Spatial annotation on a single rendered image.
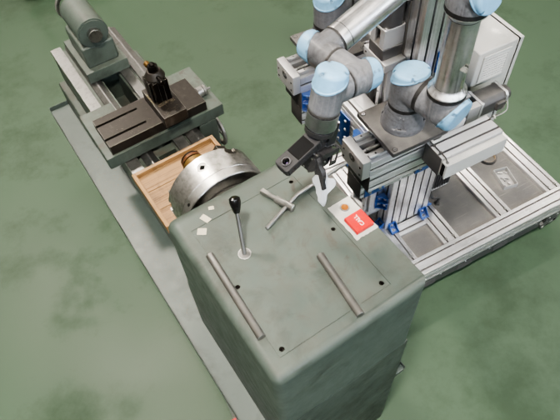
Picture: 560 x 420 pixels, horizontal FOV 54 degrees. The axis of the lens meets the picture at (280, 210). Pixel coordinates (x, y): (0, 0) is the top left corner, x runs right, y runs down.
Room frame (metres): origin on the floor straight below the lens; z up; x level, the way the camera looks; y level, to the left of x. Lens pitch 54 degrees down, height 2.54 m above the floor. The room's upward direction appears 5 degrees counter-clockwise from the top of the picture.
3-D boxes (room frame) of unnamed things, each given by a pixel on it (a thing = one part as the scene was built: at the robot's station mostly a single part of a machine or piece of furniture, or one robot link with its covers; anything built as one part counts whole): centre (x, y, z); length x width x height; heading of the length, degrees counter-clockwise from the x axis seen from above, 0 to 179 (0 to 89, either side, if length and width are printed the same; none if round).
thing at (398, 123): (1.32, -0.44, 1.21); 0.15 x 0.15 x 0.10
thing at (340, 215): (0.88, -0.20, 1.23); 0.13 x 0.08 x 0.06; 30
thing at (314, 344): (0.80, -0.02, 1.06); 0.59 x 0.48 x 0.39; 30
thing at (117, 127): (1.68, 0.50, 0.95); 0.43 x 0.18 x 0.04; 120
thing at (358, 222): (0.86, -0.22, 1.26); 0.06 x 0.06 x 0.02; 30
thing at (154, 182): (1.36, 0.33, 0.88); 0.36 x 0.30 x 0.04; 120
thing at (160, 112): (1.69, 0.43, 1.00); 0.20 x 0.10 x 0.05; 30
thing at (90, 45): (2.18, 0.80, 1.01); 0.30 x 0.20 x 0.29; 30
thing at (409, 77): (1.32, -0.45, 1.33); 0.13 x 0.12 x 0.14; 37
